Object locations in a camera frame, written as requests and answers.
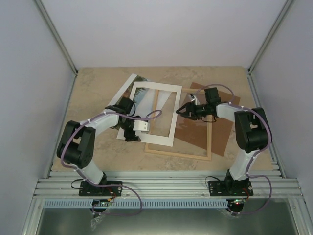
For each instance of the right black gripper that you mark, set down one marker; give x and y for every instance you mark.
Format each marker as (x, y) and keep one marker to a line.
(192, 108)

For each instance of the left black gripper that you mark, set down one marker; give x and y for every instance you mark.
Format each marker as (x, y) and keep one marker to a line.
(131, 136)

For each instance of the white mat board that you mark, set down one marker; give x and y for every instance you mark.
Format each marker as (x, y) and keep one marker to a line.
(154, 139)

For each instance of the light wooden picture frame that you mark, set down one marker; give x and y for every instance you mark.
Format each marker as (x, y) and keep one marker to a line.
(179, 148)

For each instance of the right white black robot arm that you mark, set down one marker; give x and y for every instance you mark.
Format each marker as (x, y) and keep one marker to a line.
(252, 132)

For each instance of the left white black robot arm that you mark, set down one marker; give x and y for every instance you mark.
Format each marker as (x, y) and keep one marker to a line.
(76, 146)

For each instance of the landscape photo print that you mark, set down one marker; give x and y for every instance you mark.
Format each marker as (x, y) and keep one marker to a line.
(126, 89)

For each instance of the brown backing board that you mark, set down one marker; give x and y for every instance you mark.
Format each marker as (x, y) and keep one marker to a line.
(217, 134)

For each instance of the left control board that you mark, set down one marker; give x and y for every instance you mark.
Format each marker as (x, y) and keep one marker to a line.
(102, 202)

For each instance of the control board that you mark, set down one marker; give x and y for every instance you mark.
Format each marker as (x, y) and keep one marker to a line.
(102, 202)
(238, 201)

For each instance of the right control board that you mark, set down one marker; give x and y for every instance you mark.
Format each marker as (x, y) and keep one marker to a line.
(238, 201)

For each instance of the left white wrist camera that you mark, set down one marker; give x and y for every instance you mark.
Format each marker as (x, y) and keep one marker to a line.
(142, 126)

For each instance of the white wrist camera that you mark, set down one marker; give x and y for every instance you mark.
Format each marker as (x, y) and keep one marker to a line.
(193, 99)
(142, 126)

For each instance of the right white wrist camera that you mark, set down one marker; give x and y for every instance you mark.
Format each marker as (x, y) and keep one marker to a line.
(193, 99)

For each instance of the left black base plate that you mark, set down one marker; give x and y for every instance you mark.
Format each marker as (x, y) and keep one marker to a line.
(88, 190)

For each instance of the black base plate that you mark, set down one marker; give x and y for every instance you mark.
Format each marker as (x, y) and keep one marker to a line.
(222, 188)
(88, 190)

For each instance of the right side aluminium rail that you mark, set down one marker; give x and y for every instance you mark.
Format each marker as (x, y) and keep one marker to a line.
(272, 150)

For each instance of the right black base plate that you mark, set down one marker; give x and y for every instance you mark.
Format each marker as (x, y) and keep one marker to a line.
(222, 188)

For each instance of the aluminium rail bed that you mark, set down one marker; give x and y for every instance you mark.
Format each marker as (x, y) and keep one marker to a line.
(168, 184)

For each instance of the grey slotted cable duct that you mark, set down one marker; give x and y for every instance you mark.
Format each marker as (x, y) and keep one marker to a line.
(145, 203)

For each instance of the right aluminium corner post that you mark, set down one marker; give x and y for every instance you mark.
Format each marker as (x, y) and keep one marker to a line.
(272, 32)

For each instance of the aluminium corner post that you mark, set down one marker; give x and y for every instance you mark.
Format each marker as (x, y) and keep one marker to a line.
(50, 25)
(272, 32)

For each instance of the left aluminium corner post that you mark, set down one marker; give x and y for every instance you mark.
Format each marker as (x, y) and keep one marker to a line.
(50, 25)

